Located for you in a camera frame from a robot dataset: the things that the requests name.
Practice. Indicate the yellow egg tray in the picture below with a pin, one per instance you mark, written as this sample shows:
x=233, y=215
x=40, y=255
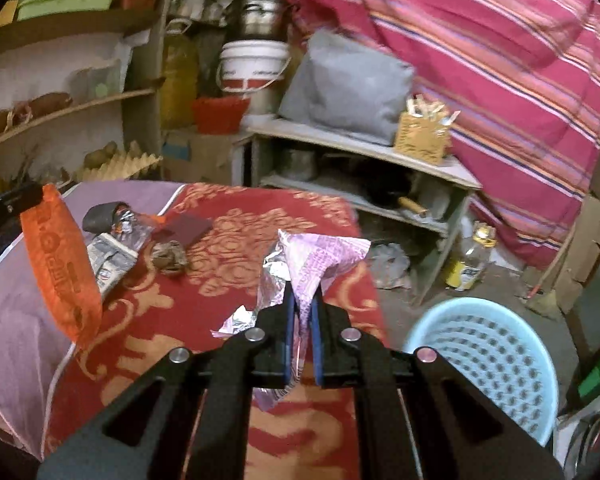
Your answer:
x=121, y=167

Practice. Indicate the wooden handled pan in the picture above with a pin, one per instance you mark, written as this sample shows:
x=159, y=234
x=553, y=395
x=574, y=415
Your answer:
x=388, y=195

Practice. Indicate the red plastic basket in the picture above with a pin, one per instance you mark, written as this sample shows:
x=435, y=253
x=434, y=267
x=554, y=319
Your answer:
x=219, y=115

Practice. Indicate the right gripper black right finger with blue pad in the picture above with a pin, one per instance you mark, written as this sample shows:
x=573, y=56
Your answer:
x=417, y=416

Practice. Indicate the white plastic bucket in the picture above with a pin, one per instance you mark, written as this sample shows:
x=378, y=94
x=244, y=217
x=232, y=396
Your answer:
x=248, y=66

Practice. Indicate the green plastic tray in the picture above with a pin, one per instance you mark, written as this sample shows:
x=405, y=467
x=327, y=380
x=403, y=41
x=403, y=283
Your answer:
x=27, y=9

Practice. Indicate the dark grey crumpled wrapper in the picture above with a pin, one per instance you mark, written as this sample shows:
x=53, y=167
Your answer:
x=101, y=218

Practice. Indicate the striped red curtain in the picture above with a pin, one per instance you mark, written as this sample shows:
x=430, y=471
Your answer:
x=522, y=77

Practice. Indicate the pink snack wrapper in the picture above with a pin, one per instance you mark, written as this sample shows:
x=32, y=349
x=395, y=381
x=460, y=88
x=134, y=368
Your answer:
x=307, y=263

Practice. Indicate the dark red scouring pad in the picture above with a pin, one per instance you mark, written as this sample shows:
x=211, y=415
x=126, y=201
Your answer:
x=185, y=229

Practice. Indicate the brown paper ball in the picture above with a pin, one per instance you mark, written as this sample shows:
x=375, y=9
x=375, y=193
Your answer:
x=169, y=258

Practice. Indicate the clear orange plastic wrapper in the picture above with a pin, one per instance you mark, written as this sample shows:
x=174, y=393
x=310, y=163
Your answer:
x=133, y=229

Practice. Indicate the oil bottle on floor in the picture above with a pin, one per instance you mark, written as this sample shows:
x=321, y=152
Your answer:
x=471, y=258

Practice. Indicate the yellow cooking oil jug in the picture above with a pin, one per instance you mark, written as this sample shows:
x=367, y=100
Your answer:
x=180, y=70

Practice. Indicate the grey low shelf cabinet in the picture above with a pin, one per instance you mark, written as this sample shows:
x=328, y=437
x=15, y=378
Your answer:
x=346, y=167

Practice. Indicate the cardboard box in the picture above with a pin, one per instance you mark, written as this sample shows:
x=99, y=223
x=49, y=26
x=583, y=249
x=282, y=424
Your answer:
x=189, y=156

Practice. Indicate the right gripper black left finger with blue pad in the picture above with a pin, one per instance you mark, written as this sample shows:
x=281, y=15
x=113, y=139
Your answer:
x=188, y=416

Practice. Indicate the steel pot on bucket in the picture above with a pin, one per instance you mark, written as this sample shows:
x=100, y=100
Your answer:
x=257, y=19

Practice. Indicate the yellow utensil holder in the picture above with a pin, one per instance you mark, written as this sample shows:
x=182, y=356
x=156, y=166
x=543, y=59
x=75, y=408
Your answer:
x=424, y=130

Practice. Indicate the steel pot in cabinet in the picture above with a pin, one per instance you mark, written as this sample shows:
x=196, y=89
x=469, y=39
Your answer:
x=298, y=165

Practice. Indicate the wooden wall shelf unit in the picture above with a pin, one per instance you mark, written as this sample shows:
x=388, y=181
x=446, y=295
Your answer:
x=75, y=86

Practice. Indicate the orange snack bag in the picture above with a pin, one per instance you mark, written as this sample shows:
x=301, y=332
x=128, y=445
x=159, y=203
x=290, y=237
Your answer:
x=61, y=268

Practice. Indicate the light blue plastic basket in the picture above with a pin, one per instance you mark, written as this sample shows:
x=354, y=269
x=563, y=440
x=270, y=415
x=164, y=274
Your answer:
x=498, y=352

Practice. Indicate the grey printed snack bag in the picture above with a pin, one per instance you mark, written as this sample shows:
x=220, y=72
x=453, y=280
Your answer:
x=110, y=261

